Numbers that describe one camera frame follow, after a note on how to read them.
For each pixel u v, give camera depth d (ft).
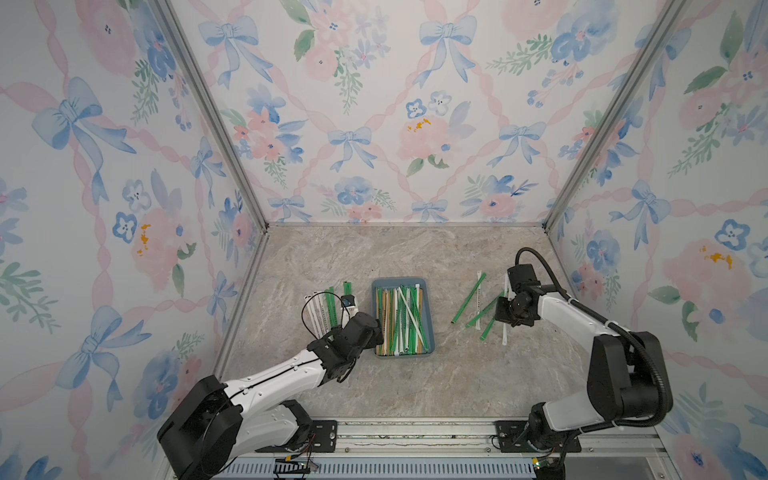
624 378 1.44
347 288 3.36
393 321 3.04
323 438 2.43
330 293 3.36
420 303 3.20
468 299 3.27
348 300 2.45
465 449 2.41
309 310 3.15
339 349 2.09
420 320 3.05
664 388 1.34
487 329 3.04
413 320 3.04
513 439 2.45
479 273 3.49
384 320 3.06
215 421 1.34
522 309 2.27
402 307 3.17
